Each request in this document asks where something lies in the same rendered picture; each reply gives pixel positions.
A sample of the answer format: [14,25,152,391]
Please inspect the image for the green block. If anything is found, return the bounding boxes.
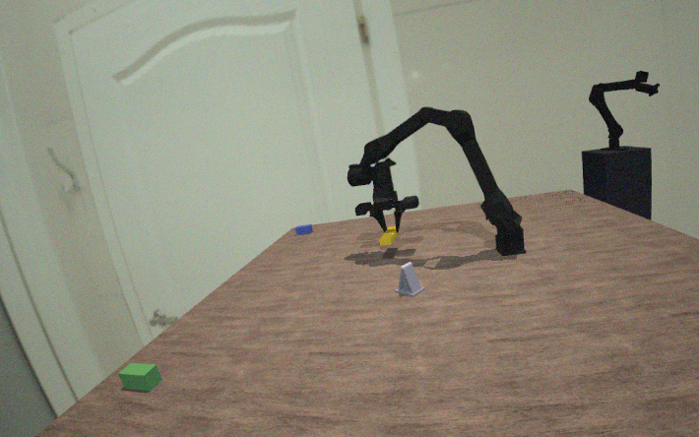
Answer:
[118,363,162,391]

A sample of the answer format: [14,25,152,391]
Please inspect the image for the yellow bar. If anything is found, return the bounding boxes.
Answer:
[379,226,400,246]

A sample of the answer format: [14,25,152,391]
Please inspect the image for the small blue block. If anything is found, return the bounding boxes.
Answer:
[295,224,313,235]

